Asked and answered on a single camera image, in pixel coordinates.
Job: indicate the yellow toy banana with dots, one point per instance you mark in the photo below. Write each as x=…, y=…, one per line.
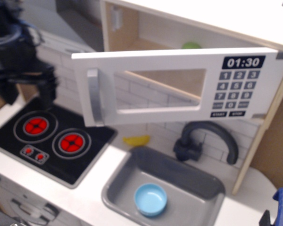
x=136, y=140

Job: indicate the grey microwave door handle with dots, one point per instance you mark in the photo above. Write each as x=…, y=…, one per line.
x=94, y=93

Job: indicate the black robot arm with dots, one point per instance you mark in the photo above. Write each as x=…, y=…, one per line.
x=12, y=28

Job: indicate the black object bottom right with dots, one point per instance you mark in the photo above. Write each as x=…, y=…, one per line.
x=265, y=219

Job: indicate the grey toy sink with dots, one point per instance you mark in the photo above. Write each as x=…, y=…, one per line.
x=193, y=197

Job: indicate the green toy pear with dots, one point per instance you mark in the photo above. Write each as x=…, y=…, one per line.
x=191, y=45

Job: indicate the white toy microwave door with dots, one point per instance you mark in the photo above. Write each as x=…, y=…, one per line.
x=180, y=84

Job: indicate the dark grey toy faucet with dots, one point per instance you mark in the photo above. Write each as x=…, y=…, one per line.
x=200, y=136

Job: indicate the black toy stovetop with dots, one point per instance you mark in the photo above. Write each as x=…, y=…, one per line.
x=54, y=142

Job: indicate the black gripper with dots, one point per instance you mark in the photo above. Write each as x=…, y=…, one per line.
x=20, y=64

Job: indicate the light blue bowl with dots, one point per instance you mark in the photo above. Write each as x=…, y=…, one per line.
x=150, y=199

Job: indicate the grey range hood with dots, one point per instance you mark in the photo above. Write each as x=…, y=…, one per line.
x=61, y=18

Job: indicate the grey oven door handle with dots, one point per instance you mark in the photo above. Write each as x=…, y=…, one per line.
x=33, y=215

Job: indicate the white toy oven front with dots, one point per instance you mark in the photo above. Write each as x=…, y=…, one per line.
x=9, y=190

